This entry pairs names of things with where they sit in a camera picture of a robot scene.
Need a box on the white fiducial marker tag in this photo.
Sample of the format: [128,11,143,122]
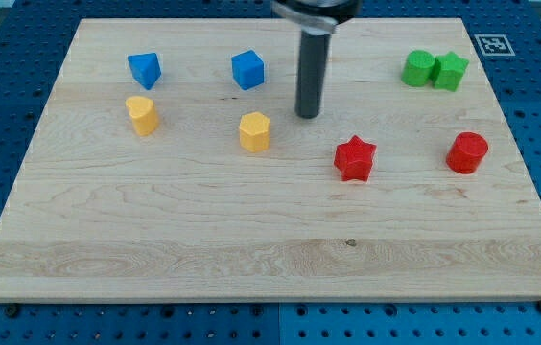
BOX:
[474,34,515,57]

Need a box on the light wooden board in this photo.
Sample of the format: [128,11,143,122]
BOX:
[0,18,541,304]

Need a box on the blue triangle block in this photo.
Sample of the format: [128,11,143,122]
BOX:
[127,53,161,90]

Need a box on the red star block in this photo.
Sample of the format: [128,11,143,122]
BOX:
[334,135,377,182]

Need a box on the yellow hexagon block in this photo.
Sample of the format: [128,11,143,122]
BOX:
[239,112,271,152]

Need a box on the black board stop screw left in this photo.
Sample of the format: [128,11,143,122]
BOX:
[4,304,20,318]

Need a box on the red cylinder block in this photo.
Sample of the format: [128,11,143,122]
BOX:
[446,131,489,174]

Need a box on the green star block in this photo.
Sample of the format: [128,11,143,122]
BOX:
[431,51,469,92]

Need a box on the green cylinder block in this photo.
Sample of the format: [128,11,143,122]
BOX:
[401,50,435,87]

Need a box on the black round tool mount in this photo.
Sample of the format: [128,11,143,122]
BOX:
[271,0,362,35]

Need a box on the blue cube block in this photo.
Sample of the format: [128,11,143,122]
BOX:
[231,50,265,90]

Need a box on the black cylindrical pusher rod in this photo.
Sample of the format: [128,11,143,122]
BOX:
[294,30,331,119]

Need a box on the yellow heart block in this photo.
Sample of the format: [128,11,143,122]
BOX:
[125,96,159,136]

